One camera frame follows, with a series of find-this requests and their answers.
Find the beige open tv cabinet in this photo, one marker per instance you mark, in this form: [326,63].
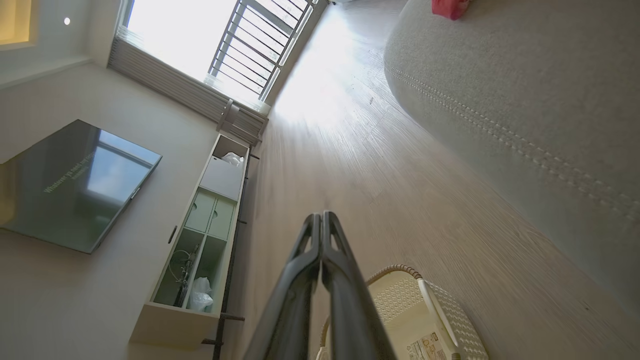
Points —
[200,260]

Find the window with metal railing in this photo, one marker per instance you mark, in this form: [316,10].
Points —
[200,35]

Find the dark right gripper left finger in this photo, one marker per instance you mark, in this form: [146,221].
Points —
[292,300]

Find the grey fabric sofa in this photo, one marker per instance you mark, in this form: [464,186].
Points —
[530,100]

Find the red cloth garment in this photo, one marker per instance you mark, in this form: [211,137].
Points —
[450,7]

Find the small white plastic bag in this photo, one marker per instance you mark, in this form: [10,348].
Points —
[233,159]

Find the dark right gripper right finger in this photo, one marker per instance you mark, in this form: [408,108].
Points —
[350,305]

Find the printed paper basket sticker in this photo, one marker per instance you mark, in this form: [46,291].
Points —
[425,348]

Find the flat screen television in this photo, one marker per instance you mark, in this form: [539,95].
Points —
[75,185]

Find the beige perforated laundry basket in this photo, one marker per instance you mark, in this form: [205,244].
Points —
[415,310]

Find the large white plastic bag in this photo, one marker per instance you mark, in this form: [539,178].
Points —
[201,296]

